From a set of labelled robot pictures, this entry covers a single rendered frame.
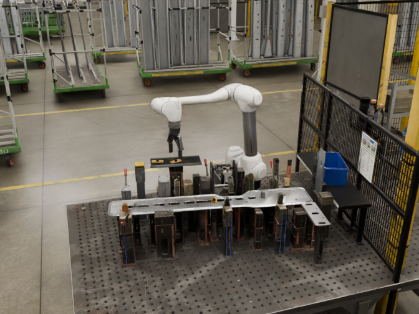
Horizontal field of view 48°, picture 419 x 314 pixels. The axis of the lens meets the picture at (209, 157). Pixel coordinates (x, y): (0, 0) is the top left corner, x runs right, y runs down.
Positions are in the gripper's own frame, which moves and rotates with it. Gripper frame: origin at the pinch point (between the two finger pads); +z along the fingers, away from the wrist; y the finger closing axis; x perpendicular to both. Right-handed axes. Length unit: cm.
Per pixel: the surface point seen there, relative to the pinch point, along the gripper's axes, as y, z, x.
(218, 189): 22.7, 25.3, 22.0
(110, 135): -363, 122, 90
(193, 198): 29.2, 21.8, -3.2
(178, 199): 24.1, 21.8, -12.6
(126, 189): 2.0, 15.8, -40.0
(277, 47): -548, 70, 579
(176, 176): 2.8, 16.1, -1.1
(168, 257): 44, 50, -33
